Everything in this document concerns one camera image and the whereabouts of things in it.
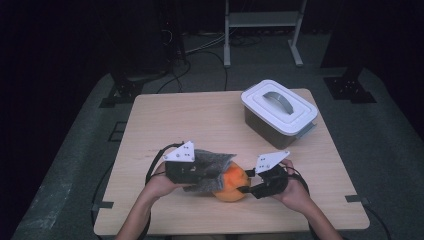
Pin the white metal stand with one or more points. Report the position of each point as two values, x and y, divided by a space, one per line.
263 18

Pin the black stand base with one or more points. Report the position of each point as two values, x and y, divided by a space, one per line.
126 90
350 88

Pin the person's left hand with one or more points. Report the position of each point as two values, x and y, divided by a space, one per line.
158 190

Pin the person's right hand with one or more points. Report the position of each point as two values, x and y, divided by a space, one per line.
295 196

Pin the black tape strip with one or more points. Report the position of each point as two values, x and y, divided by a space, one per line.
356 199
103 205

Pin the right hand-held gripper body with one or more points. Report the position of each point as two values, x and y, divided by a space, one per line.
275 183

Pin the orange fruit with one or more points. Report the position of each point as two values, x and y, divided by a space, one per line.
233 186

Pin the smoky transparent storage box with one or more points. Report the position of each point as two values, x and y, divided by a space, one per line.
266 130

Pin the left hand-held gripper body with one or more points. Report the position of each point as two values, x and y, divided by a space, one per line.
181 171

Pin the white-lidded plastic container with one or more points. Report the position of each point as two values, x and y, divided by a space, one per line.
300 116

